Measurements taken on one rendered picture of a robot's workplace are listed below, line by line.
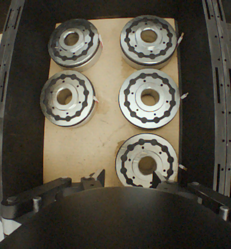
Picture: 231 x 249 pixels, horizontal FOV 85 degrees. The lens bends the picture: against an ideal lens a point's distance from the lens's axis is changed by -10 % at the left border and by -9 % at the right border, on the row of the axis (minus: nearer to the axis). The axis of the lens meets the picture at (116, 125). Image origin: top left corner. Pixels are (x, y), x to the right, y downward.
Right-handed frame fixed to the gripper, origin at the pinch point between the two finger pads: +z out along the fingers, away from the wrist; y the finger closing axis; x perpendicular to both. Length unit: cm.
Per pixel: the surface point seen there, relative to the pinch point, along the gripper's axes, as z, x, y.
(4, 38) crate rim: 1.2, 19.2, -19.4
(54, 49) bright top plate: 8.3, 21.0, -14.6
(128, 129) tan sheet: 11.2, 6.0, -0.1
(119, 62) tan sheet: 11.1, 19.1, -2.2
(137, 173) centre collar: 7.6, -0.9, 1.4
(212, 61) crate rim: 1.1, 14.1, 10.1
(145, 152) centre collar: 7.6, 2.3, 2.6
